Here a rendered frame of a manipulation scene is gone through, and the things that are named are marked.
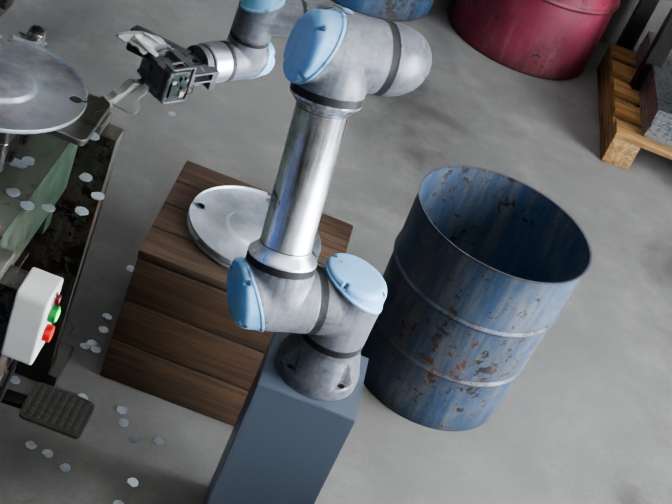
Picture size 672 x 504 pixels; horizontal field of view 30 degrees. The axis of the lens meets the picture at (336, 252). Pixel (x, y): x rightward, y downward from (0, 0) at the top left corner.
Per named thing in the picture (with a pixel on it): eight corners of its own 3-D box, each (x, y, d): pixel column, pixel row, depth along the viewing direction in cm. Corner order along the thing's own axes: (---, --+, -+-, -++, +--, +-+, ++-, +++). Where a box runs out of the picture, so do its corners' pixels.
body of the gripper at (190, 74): (170, 69, 212) (224, 62, 220) (141, 41, 216) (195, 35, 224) (158, 106, 216) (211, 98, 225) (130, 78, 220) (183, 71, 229)
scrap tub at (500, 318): (508, 353, 325) (590, 208, 299) (500, 462, 290) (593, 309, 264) (357, 294, 323) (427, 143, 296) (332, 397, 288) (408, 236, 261)
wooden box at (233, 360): (304, 337, 301) (353, 224, 282) (273, 441, 270) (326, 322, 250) (147, 277, 299) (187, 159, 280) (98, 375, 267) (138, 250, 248)
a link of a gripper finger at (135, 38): (145, 37, 205) (172, 60, 214) (124, 18, 208) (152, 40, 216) (132, 52, 205) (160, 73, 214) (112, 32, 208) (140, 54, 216)
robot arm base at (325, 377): (360, 359, 229) (380, 319, 223) (348, 412, 216) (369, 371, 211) (283, 329, 228) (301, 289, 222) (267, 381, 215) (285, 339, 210)
